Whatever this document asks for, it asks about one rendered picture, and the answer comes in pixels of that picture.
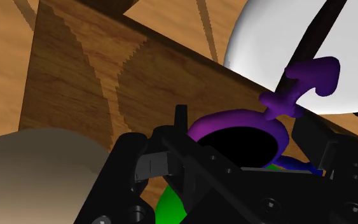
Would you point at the grey round thing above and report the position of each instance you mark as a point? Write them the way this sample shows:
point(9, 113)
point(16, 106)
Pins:
point(33, 176)

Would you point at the wooden table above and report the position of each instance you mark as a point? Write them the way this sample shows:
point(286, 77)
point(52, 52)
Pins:
point(73, 93)

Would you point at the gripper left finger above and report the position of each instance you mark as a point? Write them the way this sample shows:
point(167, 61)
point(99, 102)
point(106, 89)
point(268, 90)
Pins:
point(116, 173)

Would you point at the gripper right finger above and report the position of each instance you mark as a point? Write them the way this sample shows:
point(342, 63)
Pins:
point(349, 158)

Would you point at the purple green blue cup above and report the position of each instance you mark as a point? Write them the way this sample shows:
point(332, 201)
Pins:
point(228, 119)

